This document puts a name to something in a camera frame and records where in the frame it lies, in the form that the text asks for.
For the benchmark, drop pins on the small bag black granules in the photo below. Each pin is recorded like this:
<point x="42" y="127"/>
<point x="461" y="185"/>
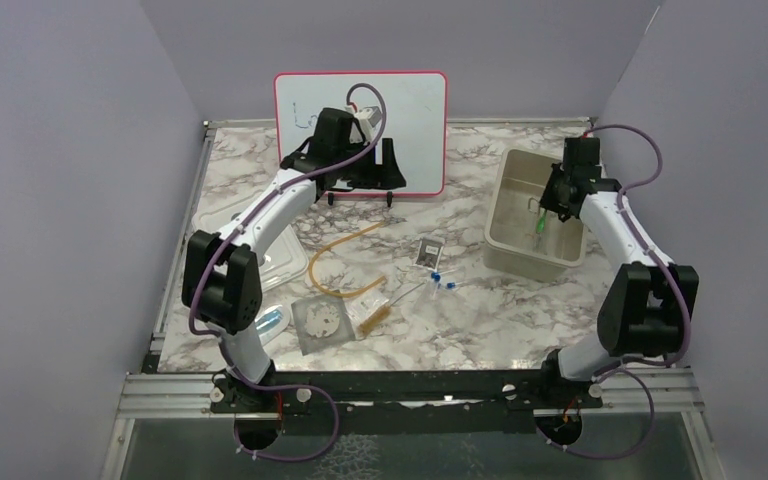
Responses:
<point x="429" y="253"/>

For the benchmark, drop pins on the small clear zip bag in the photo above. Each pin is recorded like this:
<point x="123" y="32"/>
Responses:
<point x="362" y="307"/>

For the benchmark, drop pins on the white plastic container lid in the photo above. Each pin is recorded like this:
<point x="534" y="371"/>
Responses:
<point x="284" y="260"/>

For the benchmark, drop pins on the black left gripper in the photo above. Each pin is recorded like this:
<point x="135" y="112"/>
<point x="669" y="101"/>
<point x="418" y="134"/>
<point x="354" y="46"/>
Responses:
<point x="382" y="176"/>

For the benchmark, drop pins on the metal crucible tongs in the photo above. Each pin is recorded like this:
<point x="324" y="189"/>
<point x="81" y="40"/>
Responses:
<point x="534" y="206"/>

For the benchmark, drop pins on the pink framed whiteboard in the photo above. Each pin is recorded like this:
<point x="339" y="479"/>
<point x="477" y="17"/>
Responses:
<point x="416" y="103"/>

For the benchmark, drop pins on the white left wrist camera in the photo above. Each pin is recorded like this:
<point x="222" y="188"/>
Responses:
<point x="364" y="124"/>

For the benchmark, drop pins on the beige plastic bin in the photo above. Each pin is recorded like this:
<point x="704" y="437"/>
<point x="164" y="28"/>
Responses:
<point x="507" y="242"/>

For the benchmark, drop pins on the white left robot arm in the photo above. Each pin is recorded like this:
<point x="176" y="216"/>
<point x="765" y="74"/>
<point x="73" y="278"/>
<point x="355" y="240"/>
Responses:
<point x="222" y="285"/>

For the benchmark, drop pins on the bag of filter paper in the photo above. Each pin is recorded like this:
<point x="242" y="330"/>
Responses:
<point x="321" y="322"/>

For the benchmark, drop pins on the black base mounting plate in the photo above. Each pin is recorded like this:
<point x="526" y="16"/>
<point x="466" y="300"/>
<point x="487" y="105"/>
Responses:
<point x="510" y="401"/>

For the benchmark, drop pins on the yellow rubber tubing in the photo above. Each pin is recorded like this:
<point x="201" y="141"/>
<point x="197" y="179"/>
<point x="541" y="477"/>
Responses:
<point x="345" y="278"/>

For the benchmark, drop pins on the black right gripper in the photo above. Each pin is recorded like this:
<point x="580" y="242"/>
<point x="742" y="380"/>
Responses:
<point x="547" y="200"/>

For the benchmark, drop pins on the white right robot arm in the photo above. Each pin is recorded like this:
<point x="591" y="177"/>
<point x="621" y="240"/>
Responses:
<point x="646" y="315"/>

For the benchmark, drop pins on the blue item blister pack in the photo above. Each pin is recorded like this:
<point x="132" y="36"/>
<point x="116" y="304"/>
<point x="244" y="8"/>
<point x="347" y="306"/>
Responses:
<point x="272" y="322"/>

